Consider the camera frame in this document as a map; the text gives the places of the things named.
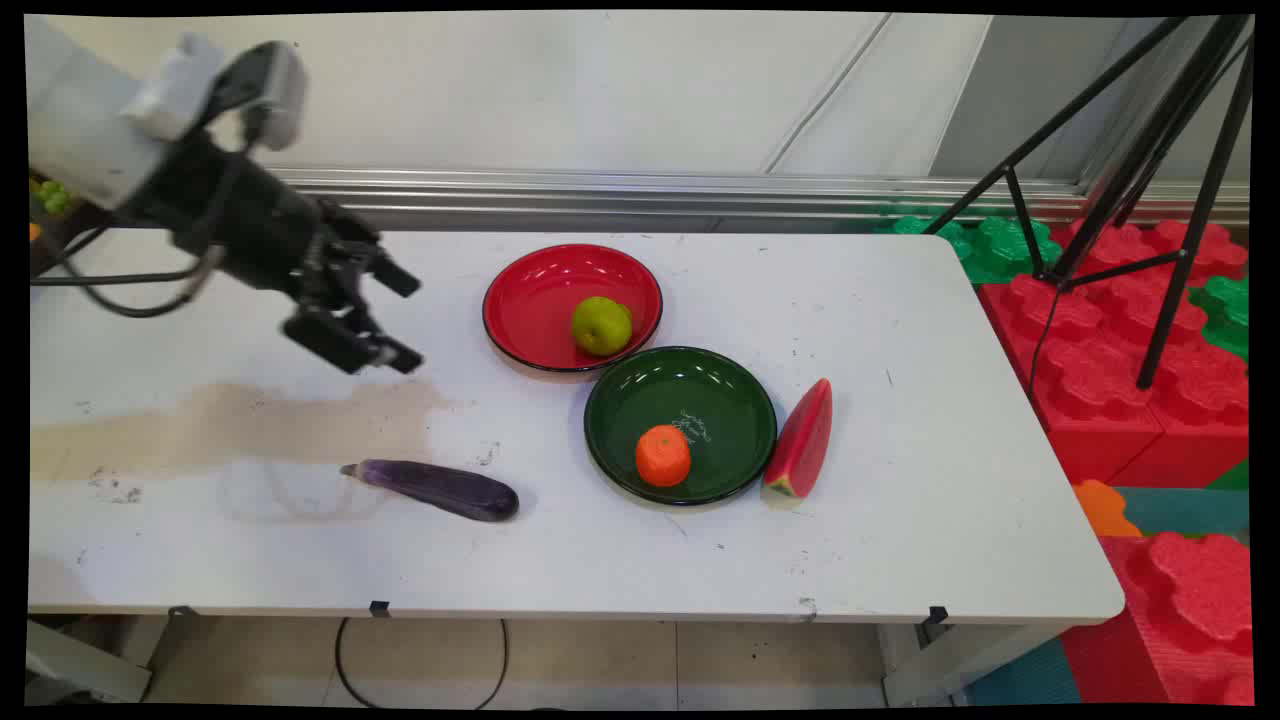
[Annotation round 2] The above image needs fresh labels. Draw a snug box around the toy watermelon slice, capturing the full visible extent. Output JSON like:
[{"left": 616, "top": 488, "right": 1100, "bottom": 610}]
[{"left": 761, "top": 378, "right": 834, "bottom": 501}]

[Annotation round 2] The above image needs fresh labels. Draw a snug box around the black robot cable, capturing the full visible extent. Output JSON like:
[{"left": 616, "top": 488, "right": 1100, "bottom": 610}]
[{"left": 30, "top": 150, "right": 271, "bottom": 320}]

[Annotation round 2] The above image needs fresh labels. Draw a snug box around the white table leg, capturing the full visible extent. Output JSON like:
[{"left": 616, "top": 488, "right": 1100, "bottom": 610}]
[
  {"left": 880, "top": 622, "right": 1063, "bottom": 708},
  {"left": 27, "top": 618, "right": 157, "bottom": 704}
]

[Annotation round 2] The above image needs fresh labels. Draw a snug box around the aluminium wall rail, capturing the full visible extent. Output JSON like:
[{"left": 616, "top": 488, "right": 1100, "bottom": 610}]
[{"left": 270, "top": 167, "right": 1251, "bottom": 227}]

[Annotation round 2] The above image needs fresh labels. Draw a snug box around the green foam block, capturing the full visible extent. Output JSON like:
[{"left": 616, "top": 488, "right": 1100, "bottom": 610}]
[
  {"left": 878, "top": 214, "right": 1063, "bottom": 286},
  {"left": 1188, "top": 275, "right": 1251, "bottom": 363}
]

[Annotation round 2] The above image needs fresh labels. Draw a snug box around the large red foam block stack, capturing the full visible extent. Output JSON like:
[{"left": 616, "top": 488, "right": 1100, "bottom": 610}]
[{"left": 978, "top": 218, "right": 1251, "bottom": 489}]

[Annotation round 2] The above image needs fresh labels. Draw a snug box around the black floor cable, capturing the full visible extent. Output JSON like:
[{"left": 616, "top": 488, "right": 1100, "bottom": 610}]
[{"left": 334, "top": 618, "right": 510, "bottom": 709}]

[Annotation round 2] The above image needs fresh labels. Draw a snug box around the orange toy tangerine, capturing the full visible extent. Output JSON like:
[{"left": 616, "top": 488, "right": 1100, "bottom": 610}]
[{"left": 635, "top": 425, "right": 693, "bottom": 488}]

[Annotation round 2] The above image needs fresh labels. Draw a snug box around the brown wicker basket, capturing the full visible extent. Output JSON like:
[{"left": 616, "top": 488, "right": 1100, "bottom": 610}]
[{"left": 28, "top": 175, "right": 81, "bottom": 279}]

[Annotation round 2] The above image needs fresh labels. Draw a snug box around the teal foam floor mat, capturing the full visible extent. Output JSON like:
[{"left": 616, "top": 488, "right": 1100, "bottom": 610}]
[{"left": 1112, "top": 486, "right": 1251, "bottom": 542}]

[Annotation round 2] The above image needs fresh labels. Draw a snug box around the black tripod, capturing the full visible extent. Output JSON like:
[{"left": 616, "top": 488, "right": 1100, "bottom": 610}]
[{"left": 922, "top": 15, "right": 1256, "bottom": 391}]

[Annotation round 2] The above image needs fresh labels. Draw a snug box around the dark green plate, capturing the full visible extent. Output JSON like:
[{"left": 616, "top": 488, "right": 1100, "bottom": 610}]
[{"left": 584, "top": 346, "right": 778, "bottom": 507}]

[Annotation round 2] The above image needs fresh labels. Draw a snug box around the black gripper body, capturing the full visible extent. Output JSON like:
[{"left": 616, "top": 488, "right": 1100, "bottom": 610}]
[{"left": 120, "top": 132, "right": 383, "bottom": 303}]

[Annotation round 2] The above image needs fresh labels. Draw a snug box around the green toy apple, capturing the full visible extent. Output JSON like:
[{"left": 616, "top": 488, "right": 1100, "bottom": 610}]
[{"left": 572, "top": 296, "right": 634, "bottom": 357}]

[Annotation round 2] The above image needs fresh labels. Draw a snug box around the orange foam piece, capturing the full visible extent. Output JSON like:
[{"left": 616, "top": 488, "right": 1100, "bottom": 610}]
[{"left": 1072, "top": 479, "right": 1143, "bottom": 539}]

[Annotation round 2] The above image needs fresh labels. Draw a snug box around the red plate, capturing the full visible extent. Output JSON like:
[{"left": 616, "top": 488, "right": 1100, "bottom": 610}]
[{"left": 482, "top": 243, "right": 664, "bottom": 374}]

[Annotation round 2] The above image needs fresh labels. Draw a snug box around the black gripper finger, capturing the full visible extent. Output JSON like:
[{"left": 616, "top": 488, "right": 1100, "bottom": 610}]
[
  {"left": 342, "top": 238, "right": 424, "bottom": 299},
  {"left": 282, "top": 304, "right": 426, "bottom": 377}
]

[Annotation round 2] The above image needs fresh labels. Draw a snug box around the purple toy eggplant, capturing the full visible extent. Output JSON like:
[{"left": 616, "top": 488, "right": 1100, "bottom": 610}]
[{"left": 340, "top": 459, "right": 521, "bottom": 523}]

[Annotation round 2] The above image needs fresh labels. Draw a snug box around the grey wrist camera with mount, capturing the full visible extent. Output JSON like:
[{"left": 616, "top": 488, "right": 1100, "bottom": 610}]
[{"left": 125, "top": 34, "right": 307, "bottom": 153}]

